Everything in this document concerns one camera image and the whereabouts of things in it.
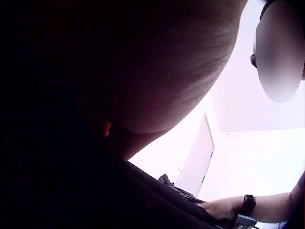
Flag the white door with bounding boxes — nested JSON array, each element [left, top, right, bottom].
[[175, 111, 215, 197]]

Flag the person's left hand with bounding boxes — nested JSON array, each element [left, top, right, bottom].
[[14, 0, 249, 161]]

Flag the person's body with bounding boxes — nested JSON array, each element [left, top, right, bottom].
[[285, 171, 305, 229]]

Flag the black wrist band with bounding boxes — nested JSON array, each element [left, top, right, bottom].
[[235, 194, 257, 226]]

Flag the person's right hand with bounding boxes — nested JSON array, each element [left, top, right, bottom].
[[196, 197, 246, 227]]

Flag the black fabric garment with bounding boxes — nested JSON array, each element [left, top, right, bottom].
[[0, 129, 229, 229]]

